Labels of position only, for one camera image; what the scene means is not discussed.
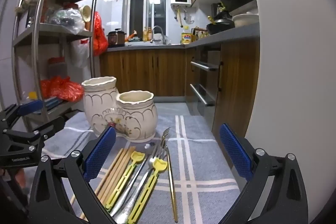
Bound built-in steel oven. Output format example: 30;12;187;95
185;46;221;128

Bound hanging red plastic bag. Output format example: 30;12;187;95
93;11;108;56

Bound white plastic bag hanging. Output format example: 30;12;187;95
70;39;89;68

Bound gold fork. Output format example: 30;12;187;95
161;127;178;223

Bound yellow oil bottle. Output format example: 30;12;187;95
181;26;192;44

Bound steel shelving rack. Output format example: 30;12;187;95
10;0;99;130

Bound wooden chopstick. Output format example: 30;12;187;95
79;147;130;219
69;147;125;206
103;146;135;206
97;146;133;201

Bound window with sliding frame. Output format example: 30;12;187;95
125;0;168;39

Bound electric pressure cooker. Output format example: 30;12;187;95
107;28;125;48

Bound steel kitchen faucet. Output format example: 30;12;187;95
150;26;167;45

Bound wooden base cabinets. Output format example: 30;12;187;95
100;39;260;141

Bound cream ceramic double utensil holder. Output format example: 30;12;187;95
81;76;158;143

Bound black wok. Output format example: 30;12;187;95
206;16;235;35

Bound red plastic bag on shelf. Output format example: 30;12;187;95
41;76;84;102

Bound clear plastic bag on shelf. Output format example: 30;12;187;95
48;8;85;35

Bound white ceramic pot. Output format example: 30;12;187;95
232;12;259;27

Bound grey striped table cloth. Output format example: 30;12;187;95
42;113;240;223

